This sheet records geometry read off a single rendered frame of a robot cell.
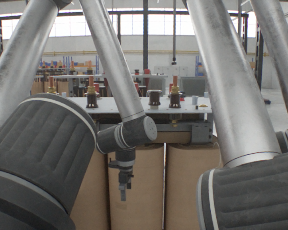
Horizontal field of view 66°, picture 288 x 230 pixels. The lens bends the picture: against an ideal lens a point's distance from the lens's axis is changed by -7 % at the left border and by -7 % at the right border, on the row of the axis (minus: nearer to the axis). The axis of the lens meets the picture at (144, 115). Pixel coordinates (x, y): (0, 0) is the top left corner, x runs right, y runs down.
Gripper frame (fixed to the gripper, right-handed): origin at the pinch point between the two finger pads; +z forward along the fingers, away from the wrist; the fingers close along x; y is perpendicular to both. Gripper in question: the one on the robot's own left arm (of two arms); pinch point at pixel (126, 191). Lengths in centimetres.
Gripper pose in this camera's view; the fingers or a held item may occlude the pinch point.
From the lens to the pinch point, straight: 134.1
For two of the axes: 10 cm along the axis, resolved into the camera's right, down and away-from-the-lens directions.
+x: 1.6, -1.9, 9.7
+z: 0.0, 9.8, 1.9
